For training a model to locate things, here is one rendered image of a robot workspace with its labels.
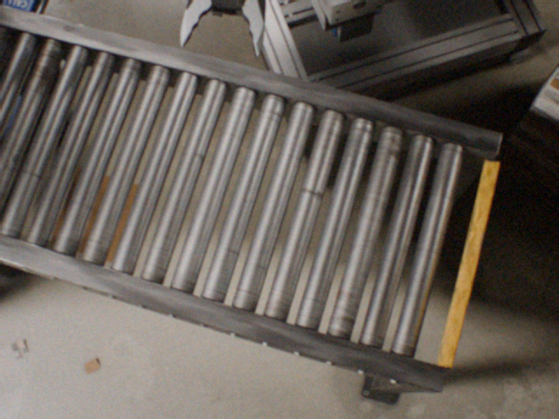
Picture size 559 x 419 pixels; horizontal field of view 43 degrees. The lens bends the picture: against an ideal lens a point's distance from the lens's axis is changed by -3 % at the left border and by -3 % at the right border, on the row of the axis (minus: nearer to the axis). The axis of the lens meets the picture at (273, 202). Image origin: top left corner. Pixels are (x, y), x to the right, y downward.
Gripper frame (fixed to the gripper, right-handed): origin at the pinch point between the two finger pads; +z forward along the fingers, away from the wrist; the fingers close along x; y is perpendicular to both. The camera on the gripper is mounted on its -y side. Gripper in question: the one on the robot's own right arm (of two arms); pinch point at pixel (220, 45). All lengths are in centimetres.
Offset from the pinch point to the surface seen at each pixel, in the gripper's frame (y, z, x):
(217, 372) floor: 123, 46, -10
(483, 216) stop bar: 34, 11, -55
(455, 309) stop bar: 35, 30, -51
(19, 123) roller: 50, 1, 42
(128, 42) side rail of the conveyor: 47, -21, 22
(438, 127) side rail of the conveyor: 38, -8, -46
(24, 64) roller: 51, -14, 45
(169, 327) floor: 126, 34, 7
